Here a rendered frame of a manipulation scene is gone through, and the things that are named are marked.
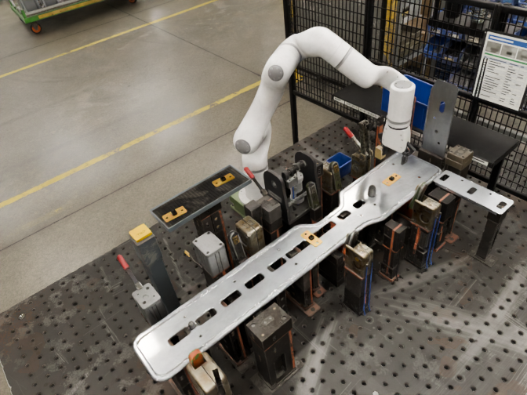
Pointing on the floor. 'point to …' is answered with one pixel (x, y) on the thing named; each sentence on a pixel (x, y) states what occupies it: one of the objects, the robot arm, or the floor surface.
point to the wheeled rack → (47, 11)
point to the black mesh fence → (411, 64)
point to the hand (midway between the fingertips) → (394, 156)
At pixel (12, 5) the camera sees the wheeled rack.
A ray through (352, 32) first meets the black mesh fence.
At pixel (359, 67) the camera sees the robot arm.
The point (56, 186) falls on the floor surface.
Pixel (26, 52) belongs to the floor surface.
